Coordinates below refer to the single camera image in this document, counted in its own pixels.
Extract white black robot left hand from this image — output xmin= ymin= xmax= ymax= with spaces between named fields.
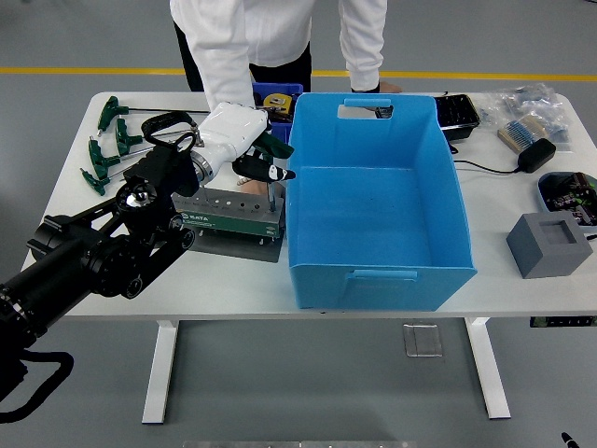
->
xmin=198 ymin=101 xmax=298 ymax=184

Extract person's right hand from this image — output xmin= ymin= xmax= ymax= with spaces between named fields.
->
xmin=236 ymin=176 xmax=271 ymax=196

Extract grey green hex key stand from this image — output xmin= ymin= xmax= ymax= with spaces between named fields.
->
xmin=172 ymin=186 xmax=286 ymax=263

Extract large green T-handle hex key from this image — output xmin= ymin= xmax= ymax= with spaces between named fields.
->
xmin=251 ymin=132 xmax=296 ymax=212

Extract large light blue folding box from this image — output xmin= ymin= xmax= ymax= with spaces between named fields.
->
xmin=285 ymin=91 xmax=479 ymax=313

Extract dark blue plastic bin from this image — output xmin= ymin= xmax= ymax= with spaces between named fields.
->
xmin=251 ymin=82 xmax=305 ymax=146

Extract yellow tape measure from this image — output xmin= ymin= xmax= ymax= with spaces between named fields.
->
xmin=262 ymin=91 xmax=302 ymax=113

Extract black plastic tray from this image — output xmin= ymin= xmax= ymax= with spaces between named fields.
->
xmin=433 ymin=93 xmax=481 ymax=142

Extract white table leg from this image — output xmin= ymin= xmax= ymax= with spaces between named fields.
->
xmin=141 ymin=319 xmax=181 ymax=426
xmin=464 ymin=316 xmax=512 ymax=420

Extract person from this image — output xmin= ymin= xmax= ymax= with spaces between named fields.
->
xmin=169 ymin=0 xmax=403 ymax=196

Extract black table control panel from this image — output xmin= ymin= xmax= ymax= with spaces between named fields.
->
xmin=529 ymin=315 xmax=597 ymax=329

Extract taped resistor bundle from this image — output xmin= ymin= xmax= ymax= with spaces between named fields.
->
xmin=496 ymin=114 xmax=549 ymax=153

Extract clear plastic parts bag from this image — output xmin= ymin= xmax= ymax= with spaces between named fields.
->
xmin=478 ymin=82 xmax=574 ymax=151

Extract black power adapter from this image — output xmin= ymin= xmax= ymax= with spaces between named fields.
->
xmin=517 ymin=138 xmax=558 ymax=175

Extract silver floor hatch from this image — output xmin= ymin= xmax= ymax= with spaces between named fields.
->
xmin=403 ymin=323 xmax=443 ymax=358

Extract grey block with square recess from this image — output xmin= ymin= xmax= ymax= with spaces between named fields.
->
xmin=506 ymin=213 xmax=594 ymax=280

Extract grey blue parts tray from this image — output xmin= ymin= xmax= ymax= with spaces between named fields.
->
xmin=536 ymin=171 xmax=597 ymax=228

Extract dark electronic parts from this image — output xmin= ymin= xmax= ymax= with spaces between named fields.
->
xmin=545 ymin=173 xmax=597 ymax=225

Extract green T-handle key black shaft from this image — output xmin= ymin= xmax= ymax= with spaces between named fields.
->
xmin=96 ymin=95 xmax=211 ymax=136

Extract black adapter cord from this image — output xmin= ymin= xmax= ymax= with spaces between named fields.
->
xmin=448 ymin=141 xmax=522 ymax=175

